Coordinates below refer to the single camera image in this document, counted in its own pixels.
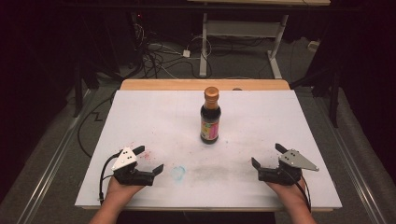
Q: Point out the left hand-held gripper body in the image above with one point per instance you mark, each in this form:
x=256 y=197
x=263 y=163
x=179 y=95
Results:
x=130 y=175

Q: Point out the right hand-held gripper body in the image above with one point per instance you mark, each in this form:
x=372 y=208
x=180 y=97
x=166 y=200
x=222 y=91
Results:
x=280 y=174

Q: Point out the dark soy sauce bottle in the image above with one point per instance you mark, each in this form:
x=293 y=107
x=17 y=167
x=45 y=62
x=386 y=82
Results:
x=210 y=119

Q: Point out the person's left hand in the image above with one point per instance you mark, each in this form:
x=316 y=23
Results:
x=120 y=193

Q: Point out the person's right hand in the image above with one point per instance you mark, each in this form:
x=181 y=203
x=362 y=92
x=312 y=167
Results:
x=292 y=193

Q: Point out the white table cover board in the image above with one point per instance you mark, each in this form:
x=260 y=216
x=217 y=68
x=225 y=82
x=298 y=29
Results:
x=255 y=124

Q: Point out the black metal stand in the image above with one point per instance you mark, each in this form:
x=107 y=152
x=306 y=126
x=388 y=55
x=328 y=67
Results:
x=77 y=90
x=334 y=99

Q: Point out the wooden table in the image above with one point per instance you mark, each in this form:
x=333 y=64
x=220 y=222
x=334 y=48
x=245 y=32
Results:
x=174 y=84

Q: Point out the white power strip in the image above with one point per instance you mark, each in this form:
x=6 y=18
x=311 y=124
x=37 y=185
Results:
x=313 y=45

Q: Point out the white power adapter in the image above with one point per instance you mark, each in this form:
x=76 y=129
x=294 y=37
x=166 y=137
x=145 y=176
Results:
x=186 y=53

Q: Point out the metal floor rail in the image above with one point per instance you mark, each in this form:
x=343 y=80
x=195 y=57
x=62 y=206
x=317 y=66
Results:
x=53 y=161
x=351 y=161

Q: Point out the white metal desk frame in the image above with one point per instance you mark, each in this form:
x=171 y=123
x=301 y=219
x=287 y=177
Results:
x=204 y=46

